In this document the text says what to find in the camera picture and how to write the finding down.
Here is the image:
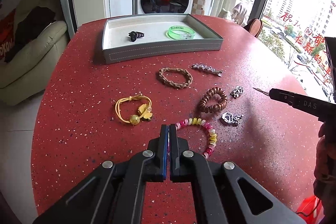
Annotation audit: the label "tan braided bracelet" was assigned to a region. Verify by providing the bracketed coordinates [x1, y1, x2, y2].
[158, 67, 194, 90]

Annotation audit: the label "grey jewelry tray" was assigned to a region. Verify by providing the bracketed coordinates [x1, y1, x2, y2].
[102, 13, 223, 64]

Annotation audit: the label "cream leather sofa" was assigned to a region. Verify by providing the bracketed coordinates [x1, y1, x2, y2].
[1, 0, 69, 106]

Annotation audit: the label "black garment on sofa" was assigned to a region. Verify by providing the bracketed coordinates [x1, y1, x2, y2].
[5, 6, 56, 63]

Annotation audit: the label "brown spiral hair tie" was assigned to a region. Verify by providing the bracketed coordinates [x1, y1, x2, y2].
[197, 86, 228, 114]

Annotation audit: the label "pink yellow spiral hair tie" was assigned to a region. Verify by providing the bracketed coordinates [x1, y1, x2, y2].
[175, 117, 218, 160]

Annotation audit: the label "red printed cloth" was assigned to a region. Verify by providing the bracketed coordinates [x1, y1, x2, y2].
[0, 9, 16, 63]

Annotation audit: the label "green plastic bangle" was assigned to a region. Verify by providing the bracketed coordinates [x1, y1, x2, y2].
[166, 26, 195, 40]

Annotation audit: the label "black hair claw clip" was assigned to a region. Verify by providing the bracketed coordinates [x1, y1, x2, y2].
[128, 31, 145, 42]

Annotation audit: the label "brown wooden chair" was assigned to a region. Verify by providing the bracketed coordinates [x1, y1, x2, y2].
[244, 18, 263, 38]

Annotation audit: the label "silver rhinestone hair clip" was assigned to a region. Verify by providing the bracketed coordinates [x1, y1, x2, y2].
[191, 64, 223, 77]

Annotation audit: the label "right hand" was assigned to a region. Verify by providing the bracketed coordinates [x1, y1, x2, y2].
[313, 123, 335, 217]

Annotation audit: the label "yellow flower hair tie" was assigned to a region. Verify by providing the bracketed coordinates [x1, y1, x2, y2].
[114, 93, 153, 126]

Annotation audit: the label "pink white draped clothes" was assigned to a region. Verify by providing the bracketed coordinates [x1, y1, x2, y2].
[218, 3, 248, 27]

